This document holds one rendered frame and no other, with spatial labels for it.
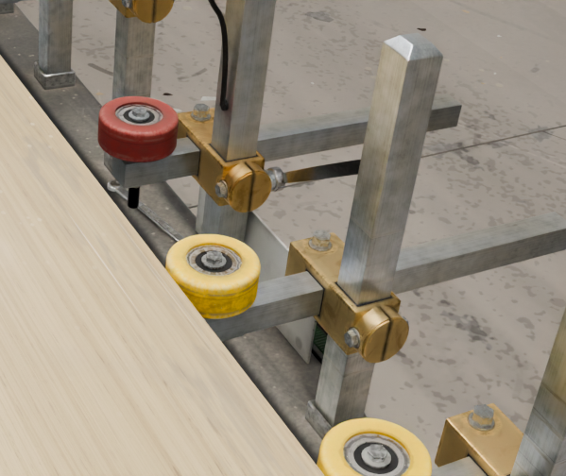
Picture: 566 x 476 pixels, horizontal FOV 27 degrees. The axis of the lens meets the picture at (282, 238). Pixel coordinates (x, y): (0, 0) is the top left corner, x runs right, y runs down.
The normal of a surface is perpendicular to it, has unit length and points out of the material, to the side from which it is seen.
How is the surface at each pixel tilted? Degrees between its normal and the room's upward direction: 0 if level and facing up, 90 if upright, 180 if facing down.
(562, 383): 90
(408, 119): 90
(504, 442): 0
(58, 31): 90
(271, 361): 0
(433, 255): 0
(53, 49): 90
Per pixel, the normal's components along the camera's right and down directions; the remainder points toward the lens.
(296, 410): 0.13, -0.82
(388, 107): -0.86, 0.19
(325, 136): 0.50, 0.54
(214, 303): 0.13, 0.57
